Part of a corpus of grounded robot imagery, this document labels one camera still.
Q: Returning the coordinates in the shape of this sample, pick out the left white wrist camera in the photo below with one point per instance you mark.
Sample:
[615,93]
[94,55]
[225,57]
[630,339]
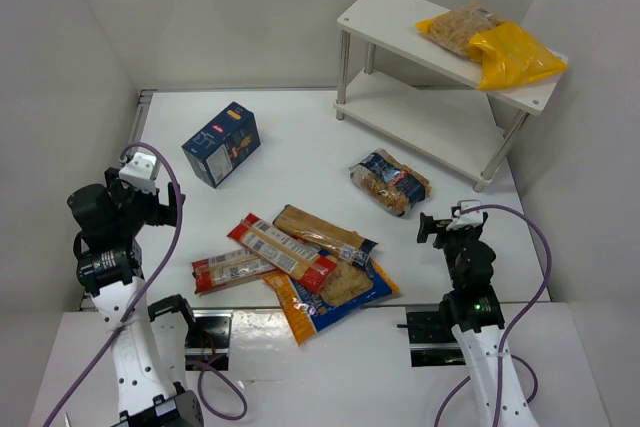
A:
[140,173]

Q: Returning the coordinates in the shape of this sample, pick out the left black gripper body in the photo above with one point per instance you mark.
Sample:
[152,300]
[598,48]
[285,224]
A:
[163,208]

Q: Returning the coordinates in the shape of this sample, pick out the red spaghetti pack upper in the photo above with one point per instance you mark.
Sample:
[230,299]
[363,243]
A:
[299,261]

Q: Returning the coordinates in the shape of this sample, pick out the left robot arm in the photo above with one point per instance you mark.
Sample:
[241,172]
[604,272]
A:
[147,340]

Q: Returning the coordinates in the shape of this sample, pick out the dark-ended spaghetti pack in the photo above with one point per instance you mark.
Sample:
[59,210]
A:
[342,244]

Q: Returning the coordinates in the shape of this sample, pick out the blue orange macaroni bag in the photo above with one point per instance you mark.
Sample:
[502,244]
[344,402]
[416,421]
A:
[347,289]

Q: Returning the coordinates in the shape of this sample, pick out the red spaghetti pack lower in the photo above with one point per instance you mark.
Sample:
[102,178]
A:
[229,269]

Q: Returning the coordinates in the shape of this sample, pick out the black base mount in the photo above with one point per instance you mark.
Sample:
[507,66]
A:
[431,343]
[208,340]

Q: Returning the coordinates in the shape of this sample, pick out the white two-tier shelf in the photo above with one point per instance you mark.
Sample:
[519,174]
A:
[463,128]

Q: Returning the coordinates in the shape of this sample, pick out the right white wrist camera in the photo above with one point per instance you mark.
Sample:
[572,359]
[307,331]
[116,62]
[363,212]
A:
[465,213]

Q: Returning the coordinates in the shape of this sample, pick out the yellow pasta bag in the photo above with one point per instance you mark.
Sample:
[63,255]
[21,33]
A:
[509,56]

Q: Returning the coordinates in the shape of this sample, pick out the red spaghetti pack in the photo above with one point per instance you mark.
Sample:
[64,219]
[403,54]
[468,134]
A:
[229,269]
[299,261]

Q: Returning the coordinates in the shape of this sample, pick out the blue pasta box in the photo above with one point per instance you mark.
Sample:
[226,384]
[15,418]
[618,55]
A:
[223,144]

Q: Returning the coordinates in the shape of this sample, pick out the dark blue fusilli bag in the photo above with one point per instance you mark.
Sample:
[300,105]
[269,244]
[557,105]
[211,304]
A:
[394,186]

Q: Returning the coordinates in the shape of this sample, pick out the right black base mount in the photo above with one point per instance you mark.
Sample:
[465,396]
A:
[431,343]

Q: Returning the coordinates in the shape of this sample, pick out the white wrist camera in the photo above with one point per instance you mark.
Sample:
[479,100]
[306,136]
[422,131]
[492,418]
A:
[140,173]
[465,213]

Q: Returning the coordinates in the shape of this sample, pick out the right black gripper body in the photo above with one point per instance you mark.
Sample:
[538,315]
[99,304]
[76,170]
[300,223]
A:
[442,227]

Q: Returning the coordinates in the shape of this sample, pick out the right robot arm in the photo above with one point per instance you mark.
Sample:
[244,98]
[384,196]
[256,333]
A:
[473,314]

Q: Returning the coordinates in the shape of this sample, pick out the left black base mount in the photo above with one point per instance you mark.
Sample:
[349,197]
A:
[208,340]

